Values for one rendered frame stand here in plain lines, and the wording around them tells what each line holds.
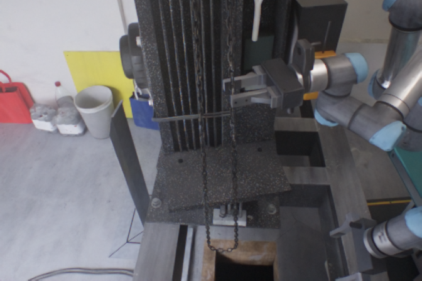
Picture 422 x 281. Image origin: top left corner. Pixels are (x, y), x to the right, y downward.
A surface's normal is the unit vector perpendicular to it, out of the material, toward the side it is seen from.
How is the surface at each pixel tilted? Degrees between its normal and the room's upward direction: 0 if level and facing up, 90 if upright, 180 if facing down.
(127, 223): 10
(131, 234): 7
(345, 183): 0
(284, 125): 0
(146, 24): 90
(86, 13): 90
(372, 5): 90
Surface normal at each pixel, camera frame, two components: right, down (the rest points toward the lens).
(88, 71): -0.07, 0.66
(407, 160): -0.03, -0.72
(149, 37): 0.16, 0.69
